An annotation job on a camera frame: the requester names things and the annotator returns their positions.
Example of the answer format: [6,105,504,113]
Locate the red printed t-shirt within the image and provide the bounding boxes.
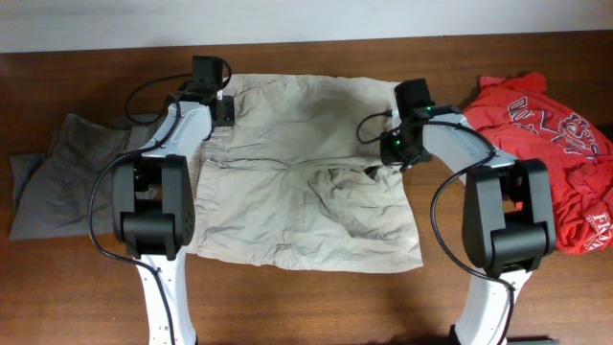
[464,73,612,254]

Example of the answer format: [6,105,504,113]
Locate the beige khaki shorts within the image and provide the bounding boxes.
[188,74,422,273]

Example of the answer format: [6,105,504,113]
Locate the grey folded shorts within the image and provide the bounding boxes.
[9,114,158,241]

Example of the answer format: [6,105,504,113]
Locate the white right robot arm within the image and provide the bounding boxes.
[379,105,556,344]

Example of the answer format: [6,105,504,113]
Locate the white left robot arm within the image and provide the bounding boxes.
[112,81,229,344]

